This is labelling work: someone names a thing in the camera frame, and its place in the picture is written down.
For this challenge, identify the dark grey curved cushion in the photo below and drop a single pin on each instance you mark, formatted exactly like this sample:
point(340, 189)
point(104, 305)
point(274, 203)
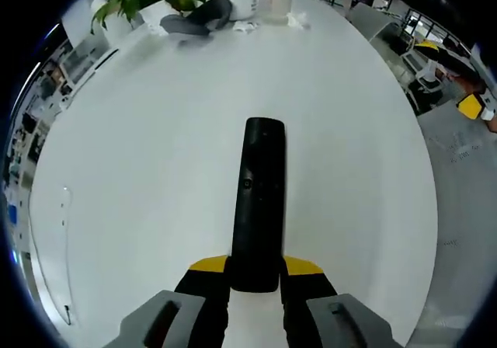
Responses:
point(186, 25)

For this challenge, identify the white crumpled tissue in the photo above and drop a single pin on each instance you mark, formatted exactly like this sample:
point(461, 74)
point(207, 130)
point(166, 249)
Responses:
point(298, 21)

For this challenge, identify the black remote control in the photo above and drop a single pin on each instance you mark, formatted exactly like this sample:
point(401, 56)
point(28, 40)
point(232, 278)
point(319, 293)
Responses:
point(260, 208)

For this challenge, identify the white plant pot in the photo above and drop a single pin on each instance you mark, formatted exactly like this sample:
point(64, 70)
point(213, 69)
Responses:
point(155, 13)

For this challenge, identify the small white crumpled item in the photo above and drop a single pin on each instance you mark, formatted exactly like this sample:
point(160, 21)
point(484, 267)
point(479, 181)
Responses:
point(244, 26)

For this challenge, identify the clear plastic container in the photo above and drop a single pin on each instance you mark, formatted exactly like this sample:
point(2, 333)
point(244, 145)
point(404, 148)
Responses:
point(275, 2)

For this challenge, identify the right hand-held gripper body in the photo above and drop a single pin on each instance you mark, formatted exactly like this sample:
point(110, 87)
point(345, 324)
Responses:
point(491, 109)

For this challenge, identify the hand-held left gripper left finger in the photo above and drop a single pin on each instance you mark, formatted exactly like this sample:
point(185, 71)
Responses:
point(209, 297)

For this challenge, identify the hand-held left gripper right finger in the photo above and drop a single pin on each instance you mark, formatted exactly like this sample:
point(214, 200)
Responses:
point(303, 286)

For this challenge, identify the white office chair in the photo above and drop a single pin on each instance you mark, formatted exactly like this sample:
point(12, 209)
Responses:
point(427, 74)

